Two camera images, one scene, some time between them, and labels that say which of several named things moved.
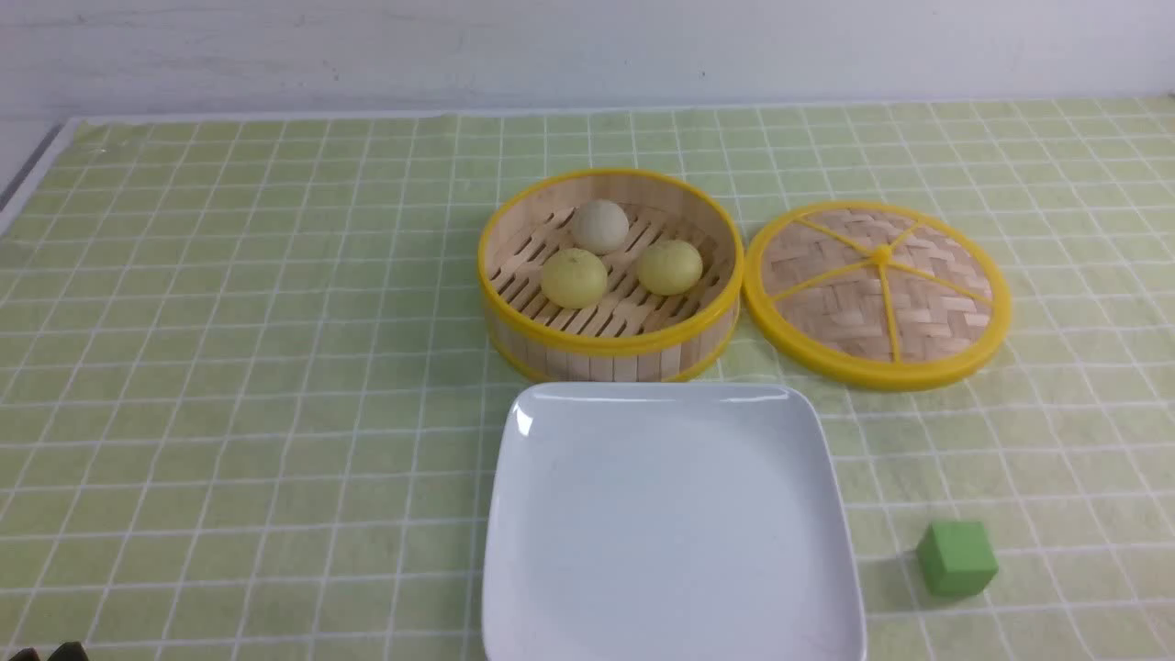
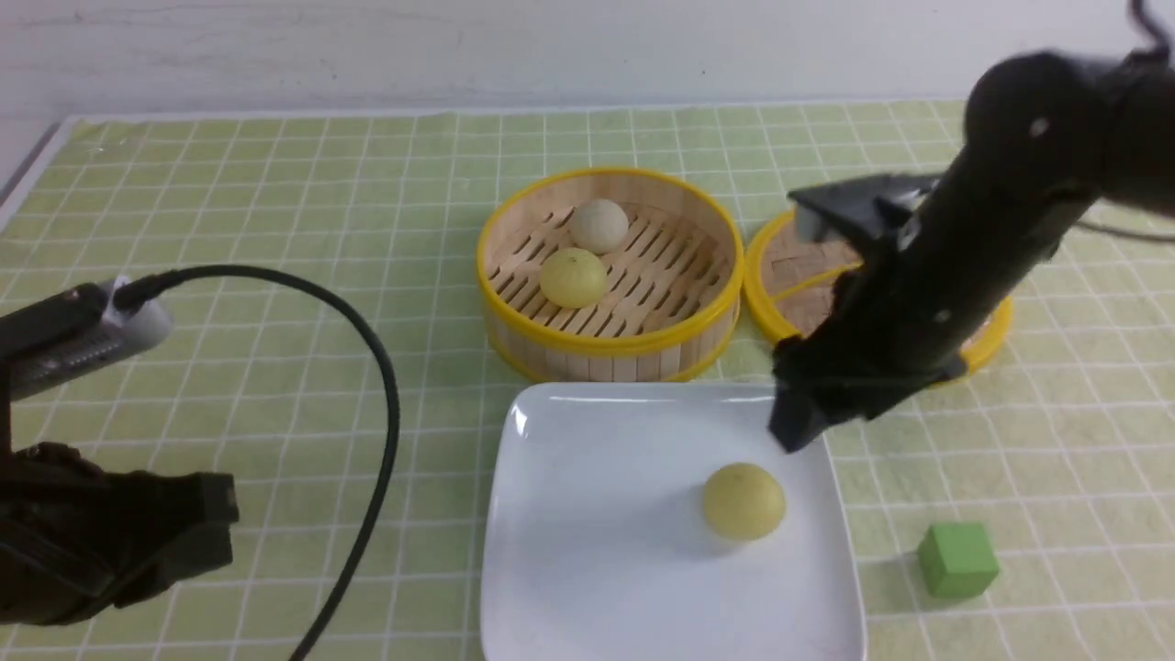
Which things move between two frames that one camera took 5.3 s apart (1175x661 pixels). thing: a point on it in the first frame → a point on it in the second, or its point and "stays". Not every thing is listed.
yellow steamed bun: [574, 278] stays
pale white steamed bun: [600, 227] stays
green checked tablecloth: [250, 408] stays
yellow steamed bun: [670, 268] → [744, 501]
